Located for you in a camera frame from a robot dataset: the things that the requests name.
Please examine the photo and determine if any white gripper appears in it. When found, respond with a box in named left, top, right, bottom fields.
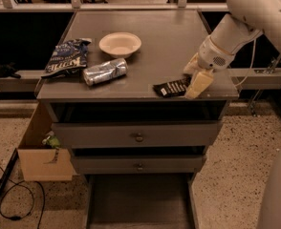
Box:
left=183, top=35, right=234, bottom=99

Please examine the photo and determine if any green item in box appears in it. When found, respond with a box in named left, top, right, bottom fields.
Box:
left=42, top=131, right=60, bottom=149

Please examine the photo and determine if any brown cardboard box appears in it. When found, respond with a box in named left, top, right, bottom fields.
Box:
left=17, top=103, right=75, bottom=181

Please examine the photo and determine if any white hanging cable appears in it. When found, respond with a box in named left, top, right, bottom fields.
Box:
left=233, top=38, right=258, bottom=88

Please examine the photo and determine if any grey middle drawer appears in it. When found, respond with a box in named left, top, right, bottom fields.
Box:
left=71, top=156, right=206, bottom=175

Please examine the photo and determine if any crushed silver drink can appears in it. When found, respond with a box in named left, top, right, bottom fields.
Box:
left=83, top=58, right=128, bottom=86

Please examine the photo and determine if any black object on shelf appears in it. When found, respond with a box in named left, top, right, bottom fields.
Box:
left=0, top=63, right=21, bottom=78

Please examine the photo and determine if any grey open bottom drawer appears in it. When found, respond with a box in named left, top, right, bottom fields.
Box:
left=82, top=174, right=200, bottom=229

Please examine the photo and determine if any black floor cable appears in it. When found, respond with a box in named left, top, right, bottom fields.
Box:
left=0, top=148, right=47, bottom=229

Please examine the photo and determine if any grey wooden drawer cabinet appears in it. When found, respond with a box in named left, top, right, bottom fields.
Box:
left=34, top=9, right=240, bottom=229

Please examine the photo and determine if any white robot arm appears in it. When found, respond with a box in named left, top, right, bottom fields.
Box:
left=184, top=0, right=281, bottom=229

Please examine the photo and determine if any blue kettle chips bag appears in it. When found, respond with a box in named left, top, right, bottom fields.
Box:
left=41, top=38, right=92, bottom=78

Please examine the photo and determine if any grey top drawer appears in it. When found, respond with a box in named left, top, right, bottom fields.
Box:
left=52, top=121, right=222, bottom=148

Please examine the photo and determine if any black rxbar chocolate wrapper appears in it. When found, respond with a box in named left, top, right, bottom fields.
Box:
left=153, top=77, right=191, bottom=98

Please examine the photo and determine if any white paper bowl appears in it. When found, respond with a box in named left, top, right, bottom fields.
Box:
left=98, top=32, right=141, bottom=58

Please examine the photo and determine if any metal clamp bracket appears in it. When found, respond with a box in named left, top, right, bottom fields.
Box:
left=254, top=58, right=281, bottom=74

